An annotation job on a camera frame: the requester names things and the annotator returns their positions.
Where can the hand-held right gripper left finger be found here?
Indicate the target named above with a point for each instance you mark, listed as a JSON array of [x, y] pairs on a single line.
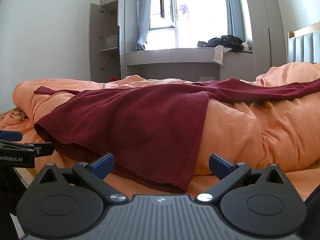
[[103, 164]]

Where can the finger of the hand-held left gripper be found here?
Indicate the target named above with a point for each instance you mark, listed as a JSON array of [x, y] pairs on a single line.
[[10, 135], [42, 148]]

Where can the dark red garment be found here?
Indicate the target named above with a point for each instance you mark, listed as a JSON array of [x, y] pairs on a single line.
[[137, 120]]

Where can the orange duvet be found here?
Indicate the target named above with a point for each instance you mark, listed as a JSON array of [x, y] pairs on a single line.
[[250, 135]]

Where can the white bag on wardrobe shelf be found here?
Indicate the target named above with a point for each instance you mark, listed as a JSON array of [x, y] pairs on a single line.
[[112, 42]]

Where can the blue-grey thick curtain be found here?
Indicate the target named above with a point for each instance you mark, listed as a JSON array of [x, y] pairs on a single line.
[[233, 7]]

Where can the grey padded headboard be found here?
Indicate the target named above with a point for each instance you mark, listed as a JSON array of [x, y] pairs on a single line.
[[303, 47]]

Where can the open grey wardrobe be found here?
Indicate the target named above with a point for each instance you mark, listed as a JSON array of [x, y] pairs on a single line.
[[95, 42]]

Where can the pink hanging clothing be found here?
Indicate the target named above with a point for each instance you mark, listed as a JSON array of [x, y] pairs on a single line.
[[185, 11]]

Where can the grey window seat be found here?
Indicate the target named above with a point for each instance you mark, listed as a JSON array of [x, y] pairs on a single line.
[[170, 56]]

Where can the white garment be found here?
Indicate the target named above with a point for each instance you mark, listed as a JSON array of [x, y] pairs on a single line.
[[220, 55]]

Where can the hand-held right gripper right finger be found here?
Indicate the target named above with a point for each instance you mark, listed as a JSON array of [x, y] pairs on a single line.
[[220, 165]]

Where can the bright red cloth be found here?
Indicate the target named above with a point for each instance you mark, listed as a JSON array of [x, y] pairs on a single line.
[[113, 79]]

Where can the tall grey closed wardrobe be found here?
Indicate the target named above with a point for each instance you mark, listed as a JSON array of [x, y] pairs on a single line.
[[262, 30]]

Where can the window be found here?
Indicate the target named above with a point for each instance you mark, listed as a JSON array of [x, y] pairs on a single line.
[[197, 30]]

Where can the pile of dark clothes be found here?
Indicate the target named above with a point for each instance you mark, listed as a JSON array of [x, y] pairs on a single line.
[[222, 42]]

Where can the small white cloth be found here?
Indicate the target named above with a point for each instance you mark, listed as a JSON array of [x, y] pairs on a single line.
[[246, 47]]

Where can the light blue sheer curtain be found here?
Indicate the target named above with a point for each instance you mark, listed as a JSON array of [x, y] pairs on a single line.
[[145, 12]]

